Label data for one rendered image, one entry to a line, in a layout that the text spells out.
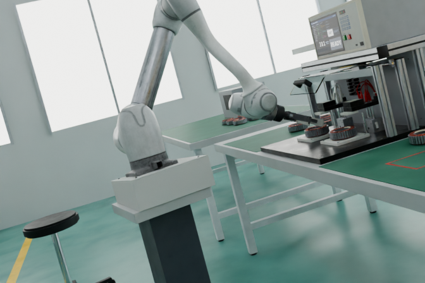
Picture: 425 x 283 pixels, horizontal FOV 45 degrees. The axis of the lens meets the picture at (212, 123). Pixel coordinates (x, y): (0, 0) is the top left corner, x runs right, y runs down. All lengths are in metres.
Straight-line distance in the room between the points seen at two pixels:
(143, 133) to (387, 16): 1.08
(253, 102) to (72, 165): 4.80
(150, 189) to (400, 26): 1.18
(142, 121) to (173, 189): 0.29
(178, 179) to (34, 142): 4.82
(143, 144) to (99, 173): 4.70
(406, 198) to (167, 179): 0.90
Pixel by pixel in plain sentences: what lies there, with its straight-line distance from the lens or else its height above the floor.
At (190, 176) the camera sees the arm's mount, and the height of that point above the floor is 0.81.
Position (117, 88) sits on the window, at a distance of 6.65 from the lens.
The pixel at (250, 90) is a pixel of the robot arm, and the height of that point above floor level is 1.07.
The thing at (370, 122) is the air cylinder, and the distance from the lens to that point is 2.22.
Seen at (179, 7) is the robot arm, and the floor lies 1.48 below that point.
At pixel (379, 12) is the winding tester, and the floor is 1.24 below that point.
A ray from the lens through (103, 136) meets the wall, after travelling 6.65.
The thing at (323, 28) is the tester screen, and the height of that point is 1.25.
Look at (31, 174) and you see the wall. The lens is 6.71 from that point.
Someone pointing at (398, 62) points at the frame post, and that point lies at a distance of 2.08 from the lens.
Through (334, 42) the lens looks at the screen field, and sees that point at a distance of 2.33.
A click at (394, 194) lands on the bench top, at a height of 0.73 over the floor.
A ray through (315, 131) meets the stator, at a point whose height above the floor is 0.81.
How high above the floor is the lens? 1.16
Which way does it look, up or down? 5 degrees down
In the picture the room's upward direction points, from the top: 14 degrees counter-clockwise
